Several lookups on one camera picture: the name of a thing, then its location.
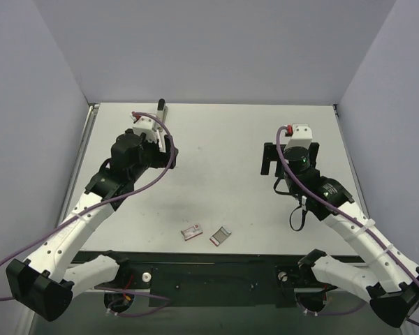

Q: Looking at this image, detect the grey black stapler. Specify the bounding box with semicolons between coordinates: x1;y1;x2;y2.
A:
156;98;168;132

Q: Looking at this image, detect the staple box tray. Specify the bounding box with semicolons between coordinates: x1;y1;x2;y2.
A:
209;225;232;246

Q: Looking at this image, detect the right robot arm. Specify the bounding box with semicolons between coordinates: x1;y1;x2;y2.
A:
260;140;419;328

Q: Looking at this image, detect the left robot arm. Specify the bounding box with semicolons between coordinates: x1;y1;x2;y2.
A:
6;129;178;321

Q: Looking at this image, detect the red staple box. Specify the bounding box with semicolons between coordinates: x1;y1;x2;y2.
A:
180;224;203;241

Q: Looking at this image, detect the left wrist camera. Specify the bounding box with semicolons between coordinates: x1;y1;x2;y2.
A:
131;112;159;143

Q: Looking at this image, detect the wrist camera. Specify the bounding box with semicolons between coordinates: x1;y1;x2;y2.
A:
285;123;313;149
131;112;159;143

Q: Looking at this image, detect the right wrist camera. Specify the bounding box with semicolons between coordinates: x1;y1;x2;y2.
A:
285;123;313;149

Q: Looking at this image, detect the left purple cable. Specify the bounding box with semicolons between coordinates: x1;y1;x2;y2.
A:
0;110;179;302

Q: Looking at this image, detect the aluminium frame rail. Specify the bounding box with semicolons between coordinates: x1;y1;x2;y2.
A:
56;103;101;228

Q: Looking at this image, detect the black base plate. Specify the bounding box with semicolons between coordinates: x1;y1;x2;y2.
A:
108;252;333;308

